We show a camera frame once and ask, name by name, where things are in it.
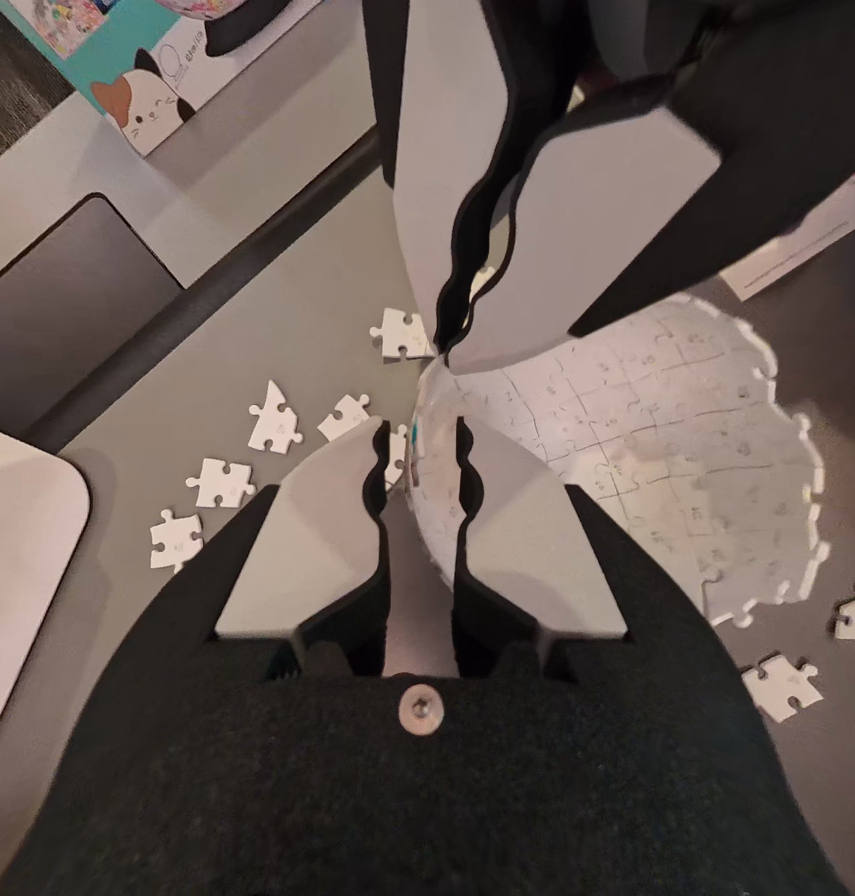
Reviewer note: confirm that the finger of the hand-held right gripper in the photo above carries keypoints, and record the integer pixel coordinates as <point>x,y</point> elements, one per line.
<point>609,224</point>
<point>448,126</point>

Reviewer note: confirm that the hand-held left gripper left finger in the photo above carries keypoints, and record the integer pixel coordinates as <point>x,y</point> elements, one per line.
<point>295,560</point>

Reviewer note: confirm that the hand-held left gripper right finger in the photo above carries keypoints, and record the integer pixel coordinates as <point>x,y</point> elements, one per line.
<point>539,560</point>

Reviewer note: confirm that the puzzle pieces group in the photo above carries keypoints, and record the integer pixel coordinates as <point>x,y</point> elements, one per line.
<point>274,420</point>

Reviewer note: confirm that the partly built white puzzle ball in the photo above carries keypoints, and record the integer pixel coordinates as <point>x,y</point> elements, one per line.
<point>651,448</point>

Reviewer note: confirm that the colourful puzzle ball box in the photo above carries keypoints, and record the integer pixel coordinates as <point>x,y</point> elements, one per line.
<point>134,84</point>

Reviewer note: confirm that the printed instruction leaflet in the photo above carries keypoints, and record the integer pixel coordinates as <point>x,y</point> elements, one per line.
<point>805,238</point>

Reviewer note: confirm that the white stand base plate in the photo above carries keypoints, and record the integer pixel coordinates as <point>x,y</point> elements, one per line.
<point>22,560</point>

